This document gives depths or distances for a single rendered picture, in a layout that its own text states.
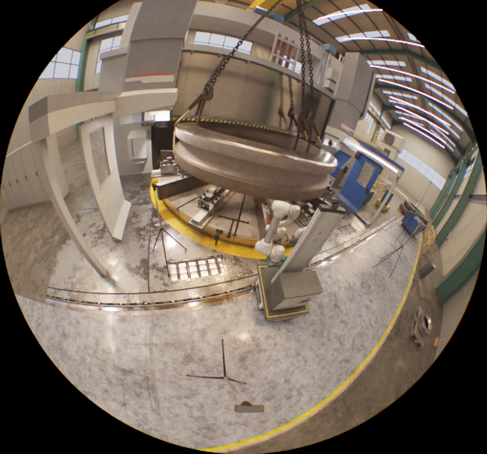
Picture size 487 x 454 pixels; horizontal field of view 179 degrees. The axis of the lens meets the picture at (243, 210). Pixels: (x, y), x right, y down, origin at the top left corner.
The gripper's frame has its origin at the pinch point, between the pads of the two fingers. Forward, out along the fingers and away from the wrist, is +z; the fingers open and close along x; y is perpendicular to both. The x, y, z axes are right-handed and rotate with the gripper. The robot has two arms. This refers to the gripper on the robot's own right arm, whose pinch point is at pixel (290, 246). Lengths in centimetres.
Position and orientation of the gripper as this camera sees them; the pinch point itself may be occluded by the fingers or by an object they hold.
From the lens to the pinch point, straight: 254.3
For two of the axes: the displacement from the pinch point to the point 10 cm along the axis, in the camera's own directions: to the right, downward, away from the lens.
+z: -1.9, 7.8, 6.0
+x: 9.8, 1.0, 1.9
